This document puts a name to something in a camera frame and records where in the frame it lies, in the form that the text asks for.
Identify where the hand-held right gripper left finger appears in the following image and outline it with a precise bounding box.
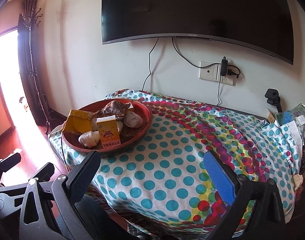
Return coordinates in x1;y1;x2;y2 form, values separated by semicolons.
19;151;103;240

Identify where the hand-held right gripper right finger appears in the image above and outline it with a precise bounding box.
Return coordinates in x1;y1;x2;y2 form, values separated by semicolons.
204;151;286;240

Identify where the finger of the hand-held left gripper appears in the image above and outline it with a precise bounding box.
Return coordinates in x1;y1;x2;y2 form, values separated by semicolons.
0;162;55;198
0;152;22;180

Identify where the large white sock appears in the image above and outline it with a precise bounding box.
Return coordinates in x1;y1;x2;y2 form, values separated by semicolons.
79;131;101;148

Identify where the yellow carton box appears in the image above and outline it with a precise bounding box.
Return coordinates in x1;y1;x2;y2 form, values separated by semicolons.
96;116;121;149

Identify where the yellow patterned packet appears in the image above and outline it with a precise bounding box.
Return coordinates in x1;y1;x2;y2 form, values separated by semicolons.
61;109;93;134

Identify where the round red tray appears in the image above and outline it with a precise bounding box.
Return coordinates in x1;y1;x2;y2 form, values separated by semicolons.
61;99;153;158

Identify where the knotted white sock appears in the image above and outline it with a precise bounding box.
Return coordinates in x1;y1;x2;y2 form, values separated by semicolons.
124;112;143;128

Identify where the brown snack wrapper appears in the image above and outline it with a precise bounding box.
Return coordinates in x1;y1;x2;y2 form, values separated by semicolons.
99;100;134;118

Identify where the dark metal coat rack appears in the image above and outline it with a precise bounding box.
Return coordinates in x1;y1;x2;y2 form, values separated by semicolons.
22;6;53;137

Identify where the polka dot cloth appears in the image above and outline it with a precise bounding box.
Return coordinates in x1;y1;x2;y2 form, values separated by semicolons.
49;88;305;233

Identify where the small beige object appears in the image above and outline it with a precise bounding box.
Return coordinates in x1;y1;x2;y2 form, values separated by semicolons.
293;174;303;190

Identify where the dark curtain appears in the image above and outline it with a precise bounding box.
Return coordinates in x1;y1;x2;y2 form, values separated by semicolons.
17;0;46;128

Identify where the clear bag with blue contents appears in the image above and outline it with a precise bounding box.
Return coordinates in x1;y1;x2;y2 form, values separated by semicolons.
277;103;305;143

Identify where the black power adapter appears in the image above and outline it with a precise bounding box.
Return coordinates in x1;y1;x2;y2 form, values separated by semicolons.
220;57;241;78

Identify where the thin adapter cable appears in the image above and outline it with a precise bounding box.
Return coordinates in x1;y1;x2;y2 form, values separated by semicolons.
217;76;222;106

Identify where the white wall socket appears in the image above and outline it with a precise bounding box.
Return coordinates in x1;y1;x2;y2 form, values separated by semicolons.
219;65;236;86

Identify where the small black camera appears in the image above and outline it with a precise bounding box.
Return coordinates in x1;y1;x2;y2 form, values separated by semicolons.
265;88;283;113

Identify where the white blank wall plate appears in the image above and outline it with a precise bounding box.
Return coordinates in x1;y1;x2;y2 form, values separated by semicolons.
199;61;221;82

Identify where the black cable to wall plate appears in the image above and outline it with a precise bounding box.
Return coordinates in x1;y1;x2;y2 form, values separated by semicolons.
172;39;221;68

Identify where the long thin television cable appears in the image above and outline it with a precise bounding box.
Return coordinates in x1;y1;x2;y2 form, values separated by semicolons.
142;38;160;92

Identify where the black wall television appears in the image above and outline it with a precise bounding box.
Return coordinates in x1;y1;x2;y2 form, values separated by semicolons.
102;0;294;65

